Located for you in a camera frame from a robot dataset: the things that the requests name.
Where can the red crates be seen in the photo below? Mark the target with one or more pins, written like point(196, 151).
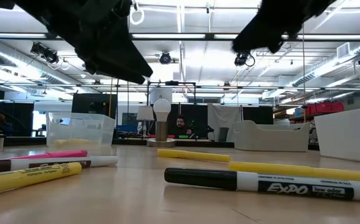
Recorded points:
point(323, 108)

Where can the pale grey storage bin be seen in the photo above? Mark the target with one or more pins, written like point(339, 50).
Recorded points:
point(270, 140)

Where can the white cloth backdrop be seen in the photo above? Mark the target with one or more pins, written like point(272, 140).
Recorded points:
point(223, 118)

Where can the clear plastic bin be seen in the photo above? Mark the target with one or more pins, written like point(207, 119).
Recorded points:
point(80, 127)

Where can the pink slim highlighter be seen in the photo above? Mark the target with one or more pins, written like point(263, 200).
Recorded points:
point(64, 153)

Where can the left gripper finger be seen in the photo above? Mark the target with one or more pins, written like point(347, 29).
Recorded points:
point(114, 72)
point(124, 46)

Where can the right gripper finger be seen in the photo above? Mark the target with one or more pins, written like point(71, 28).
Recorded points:
point(254, 34)
point(281, 40)

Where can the black monitor screen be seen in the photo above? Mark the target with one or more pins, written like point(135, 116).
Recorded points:
point(92, 105)

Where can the white storage bin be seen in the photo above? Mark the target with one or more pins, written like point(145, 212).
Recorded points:
point(345, 137)

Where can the black Expo dry-erase marker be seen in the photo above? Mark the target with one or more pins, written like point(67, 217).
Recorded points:
point(198, 179)

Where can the black partition panel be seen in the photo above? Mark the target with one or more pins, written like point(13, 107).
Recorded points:
point(258, 115)

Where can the black overhead frame beam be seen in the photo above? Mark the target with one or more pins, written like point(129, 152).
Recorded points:
point(209, 36)

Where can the grey chair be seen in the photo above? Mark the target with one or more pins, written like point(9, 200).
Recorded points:
point(223, 134)

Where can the white shade table lamp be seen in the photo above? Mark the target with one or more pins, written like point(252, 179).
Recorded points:
point(144, 113)

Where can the white cup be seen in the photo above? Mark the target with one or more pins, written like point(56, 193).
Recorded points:
point(0, 143)

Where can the white light bulb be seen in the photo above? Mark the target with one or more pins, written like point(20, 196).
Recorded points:
point(162, 109)

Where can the black metal frame stand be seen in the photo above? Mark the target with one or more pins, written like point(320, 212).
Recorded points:
point(171, 83)

